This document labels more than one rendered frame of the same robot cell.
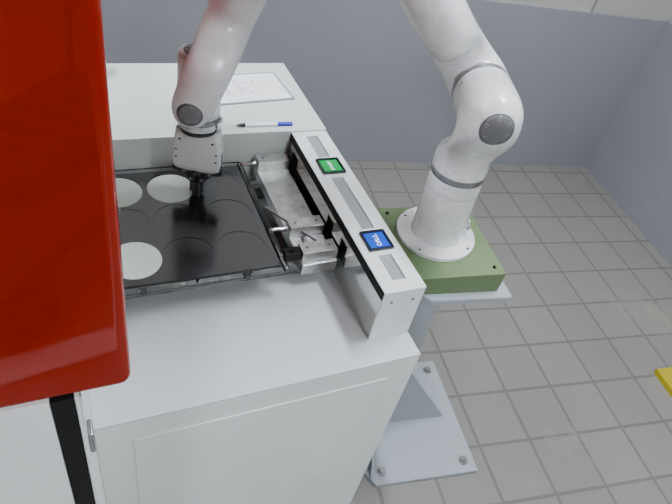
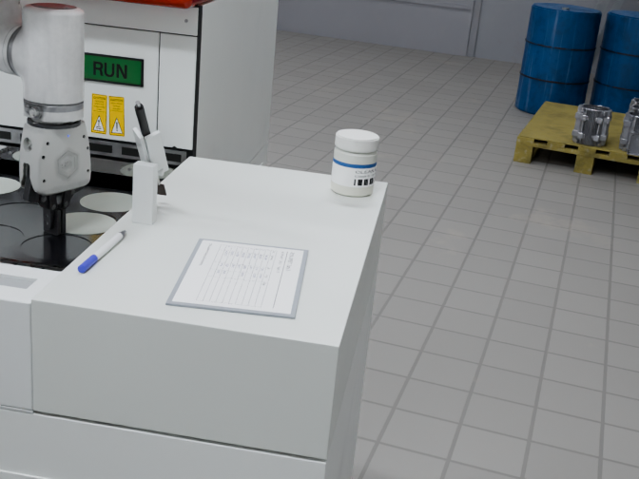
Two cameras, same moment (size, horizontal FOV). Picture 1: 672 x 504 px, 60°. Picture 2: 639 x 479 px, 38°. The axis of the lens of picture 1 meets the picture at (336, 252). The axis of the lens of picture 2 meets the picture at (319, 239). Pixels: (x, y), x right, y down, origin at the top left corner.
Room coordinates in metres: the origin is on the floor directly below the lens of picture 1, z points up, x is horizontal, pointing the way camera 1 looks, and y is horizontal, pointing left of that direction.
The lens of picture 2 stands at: (2.13, -0.42, 1.42)
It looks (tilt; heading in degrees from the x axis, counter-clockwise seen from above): 21 degrees down; 129
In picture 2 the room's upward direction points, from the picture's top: 6 degrees clockwise
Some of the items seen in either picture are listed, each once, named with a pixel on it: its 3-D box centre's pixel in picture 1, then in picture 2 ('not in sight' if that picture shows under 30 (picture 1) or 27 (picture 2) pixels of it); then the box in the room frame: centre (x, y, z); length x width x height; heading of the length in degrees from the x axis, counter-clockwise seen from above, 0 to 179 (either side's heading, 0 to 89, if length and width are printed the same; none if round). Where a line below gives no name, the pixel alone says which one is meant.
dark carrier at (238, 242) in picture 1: (178, 220); (20, 215); (0.91, 0.34, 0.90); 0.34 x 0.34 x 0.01; 32
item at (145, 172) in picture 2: not in sight; (149, 172); (1.17, 0.38, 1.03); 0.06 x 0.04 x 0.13; 122
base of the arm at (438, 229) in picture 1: (445, 204); not in sight; (1.11, -0.22, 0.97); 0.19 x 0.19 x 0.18
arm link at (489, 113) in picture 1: (477, 132); not in sight; (1.08, -0.21, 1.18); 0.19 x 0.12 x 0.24; 11
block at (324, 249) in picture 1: (317, 250); not in sight; (0.93, 0.04, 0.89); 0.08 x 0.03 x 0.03; 122
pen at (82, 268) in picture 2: (265, 124); (104, 249); (1.24, 0.25, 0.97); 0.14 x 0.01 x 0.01; 120
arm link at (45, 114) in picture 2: (199, 119); (52, 109); (1.01, 0.33, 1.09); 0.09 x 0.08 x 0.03; 97
